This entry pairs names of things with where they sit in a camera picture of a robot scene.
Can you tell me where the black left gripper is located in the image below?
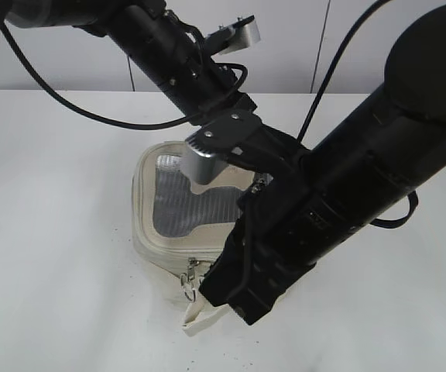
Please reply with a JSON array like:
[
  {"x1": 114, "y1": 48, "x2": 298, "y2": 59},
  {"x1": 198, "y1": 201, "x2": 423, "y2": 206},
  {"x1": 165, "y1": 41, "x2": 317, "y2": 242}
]
[{"x1": 186, "y1": 108, "x2": 308, "y2": 174}]

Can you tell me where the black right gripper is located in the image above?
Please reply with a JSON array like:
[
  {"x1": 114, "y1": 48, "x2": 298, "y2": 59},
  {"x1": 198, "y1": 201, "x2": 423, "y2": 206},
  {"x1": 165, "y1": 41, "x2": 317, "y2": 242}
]
[{"x1": 200, "y1": 216, "x2": 315, "y2": 326}]

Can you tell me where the metal zipper pull with ring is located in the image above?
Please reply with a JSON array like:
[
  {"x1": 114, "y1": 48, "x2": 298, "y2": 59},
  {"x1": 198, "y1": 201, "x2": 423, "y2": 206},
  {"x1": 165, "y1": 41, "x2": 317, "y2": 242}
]
[{"x1": 180, "y1": 257, "x2": 204, "y2": 303}]

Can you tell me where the cream insulated zipper bag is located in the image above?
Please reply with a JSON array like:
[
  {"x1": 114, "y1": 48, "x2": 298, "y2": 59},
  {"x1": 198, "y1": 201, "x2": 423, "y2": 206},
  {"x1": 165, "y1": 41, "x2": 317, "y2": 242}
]
[{"x1": 131, "y1": 141, "x2": 255, "y2": 337}]

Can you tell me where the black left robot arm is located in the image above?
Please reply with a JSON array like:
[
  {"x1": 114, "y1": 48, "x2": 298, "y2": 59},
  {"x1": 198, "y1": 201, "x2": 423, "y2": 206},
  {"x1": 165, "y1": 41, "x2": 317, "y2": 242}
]
[{"x1": 0, "y1": 1, "x2": 307, "y2": 184}]

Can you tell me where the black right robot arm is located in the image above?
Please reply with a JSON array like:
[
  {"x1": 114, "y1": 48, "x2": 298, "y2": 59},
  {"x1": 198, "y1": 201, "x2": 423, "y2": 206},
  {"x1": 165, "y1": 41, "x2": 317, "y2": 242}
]
[{"x1": 194, "y1": 4, "x2": 446, "y2": 325}]

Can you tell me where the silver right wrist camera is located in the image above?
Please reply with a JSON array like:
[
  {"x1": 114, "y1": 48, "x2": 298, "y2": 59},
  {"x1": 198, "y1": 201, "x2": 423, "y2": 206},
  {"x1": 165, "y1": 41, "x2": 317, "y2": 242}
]
[{"x1": 180, "y1": 133, "x2": 228, "y2": 185}]

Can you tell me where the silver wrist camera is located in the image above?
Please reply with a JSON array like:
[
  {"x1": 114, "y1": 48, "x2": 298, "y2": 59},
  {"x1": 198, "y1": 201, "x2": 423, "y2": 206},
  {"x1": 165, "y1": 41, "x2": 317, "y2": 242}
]
[
  {"x1": 180, "y1": 133, "x2": 228, "y2": 185},
  {"x1": 204, "y1": 15, "x2": 261, "y2": 56}
]

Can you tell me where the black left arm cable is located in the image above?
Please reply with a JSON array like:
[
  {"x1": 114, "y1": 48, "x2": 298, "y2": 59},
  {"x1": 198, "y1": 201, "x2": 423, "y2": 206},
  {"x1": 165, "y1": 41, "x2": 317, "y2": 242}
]
[{"x1": 0, "y1": 11, "x2": 249, "y2": 129}]

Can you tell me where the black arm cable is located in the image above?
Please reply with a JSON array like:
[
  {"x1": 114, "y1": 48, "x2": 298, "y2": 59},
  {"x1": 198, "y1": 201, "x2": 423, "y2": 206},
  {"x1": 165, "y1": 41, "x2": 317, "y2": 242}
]
[
  {"x1": 0, "y1": 11, "x2": 249, "y2": 129},
  {"x1": 296, "y1": 0, "x2": 420, "y2": 229}
]

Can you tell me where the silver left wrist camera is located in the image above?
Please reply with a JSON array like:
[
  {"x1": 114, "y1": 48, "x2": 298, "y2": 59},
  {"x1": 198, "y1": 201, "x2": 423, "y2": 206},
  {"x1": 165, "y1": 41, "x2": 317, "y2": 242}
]
[{"x1": 204, "y1": 15, "x2": 261, "y2": 56}]

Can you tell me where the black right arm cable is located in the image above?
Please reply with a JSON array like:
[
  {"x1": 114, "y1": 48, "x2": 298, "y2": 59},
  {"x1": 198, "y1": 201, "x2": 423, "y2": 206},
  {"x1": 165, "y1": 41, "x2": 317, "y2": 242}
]
[{"x1": 296, "y1": 0, "x2": 420, "y2": 229}]

